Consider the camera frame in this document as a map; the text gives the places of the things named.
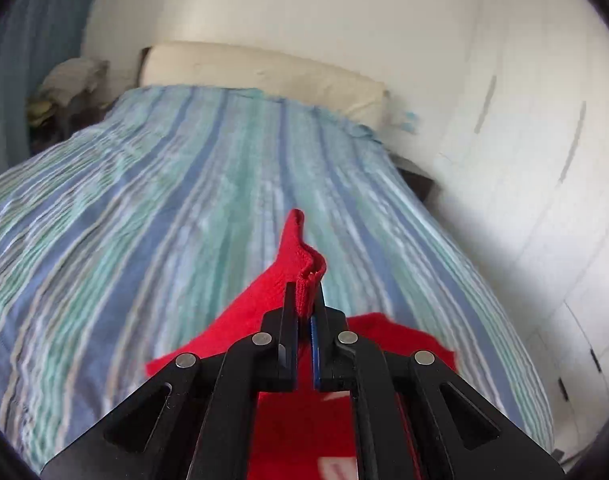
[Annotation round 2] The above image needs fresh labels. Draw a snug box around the blue curtain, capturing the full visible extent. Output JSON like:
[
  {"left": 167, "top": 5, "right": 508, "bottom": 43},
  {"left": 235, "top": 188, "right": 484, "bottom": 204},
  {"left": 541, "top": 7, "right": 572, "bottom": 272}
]
[{"left": 0, "top": 0, "right": 105, "bottom": 171}]

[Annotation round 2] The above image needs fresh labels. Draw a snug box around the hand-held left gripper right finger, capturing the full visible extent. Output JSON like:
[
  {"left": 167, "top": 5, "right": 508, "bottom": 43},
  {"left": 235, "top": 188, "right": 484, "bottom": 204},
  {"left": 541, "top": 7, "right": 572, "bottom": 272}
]
[{"left": 309, "top": 285, "right": 568, "bottom": 480}]

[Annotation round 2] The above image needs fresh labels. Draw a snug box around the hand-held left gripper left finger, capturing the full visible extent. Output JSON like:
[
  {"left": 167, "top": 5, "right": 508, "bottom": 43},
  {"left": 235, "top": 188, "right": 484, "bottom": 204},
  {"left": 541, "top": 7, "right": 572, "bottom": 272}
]
[{"left": 39, "top": 282, "right": 300, "bottom": 480}]

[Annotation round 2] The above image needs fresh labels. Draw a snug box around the bed with striped sheet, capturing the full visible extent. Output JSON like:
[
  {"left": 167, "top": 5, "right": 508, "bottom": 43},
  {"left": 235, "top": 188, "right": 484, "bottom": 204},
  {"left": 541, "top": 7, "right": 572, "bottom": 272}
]
[{"left": 0, "top": 85, "right": 555, "bottom": 476}]

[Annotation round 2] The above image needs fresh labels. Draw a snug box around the cream padded headboard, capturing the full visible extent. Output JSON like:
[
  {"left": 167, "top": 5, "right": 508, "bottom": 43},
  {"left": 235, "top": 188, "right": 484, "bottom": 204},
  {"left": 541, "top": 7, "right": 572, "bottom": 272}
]
[{"left": 139, "top": 42, "right": 390, "bottom": 126}]

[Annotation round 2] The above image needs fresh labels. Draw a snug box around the white wardrobe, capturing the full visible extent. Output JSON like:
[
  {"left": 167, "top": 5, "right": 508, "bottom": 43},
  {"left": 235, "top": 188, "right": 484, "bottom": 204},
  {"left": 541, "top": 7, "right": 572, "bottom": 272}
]
[{"left": 429, "top": 0, "right": 609, "bottom": 461}]

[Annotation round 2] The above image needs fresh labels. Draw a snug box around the white wall outlet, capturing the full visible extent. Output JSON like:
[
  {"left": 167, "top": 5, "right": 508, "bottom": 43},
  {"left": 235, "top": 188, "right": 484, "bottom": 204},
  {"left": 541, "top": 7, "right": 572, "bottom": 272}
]
[{"left": 392, "top": 110, "right": 420, "bottom": 136}]

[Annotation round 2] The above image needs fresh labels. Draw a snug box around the pile of clothes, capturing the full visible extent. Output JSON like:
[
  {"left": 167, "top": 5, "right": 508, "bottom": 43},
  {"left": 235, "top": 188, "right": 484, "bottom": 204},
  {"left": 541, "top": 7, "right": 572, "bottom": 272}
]
[{"left": 27, "top": 57, "right": 110, "bottom": 126}]

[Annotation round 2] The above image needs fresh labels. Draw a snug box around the red knit sweater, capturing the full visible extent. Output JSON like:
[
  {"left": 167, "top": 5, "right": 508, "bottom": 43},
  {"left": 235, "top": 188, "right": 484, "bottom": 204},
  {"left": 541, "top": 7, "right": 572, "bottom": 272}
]
[{"left": 144, "top": 208, "right": 458, "bottom": 480}]

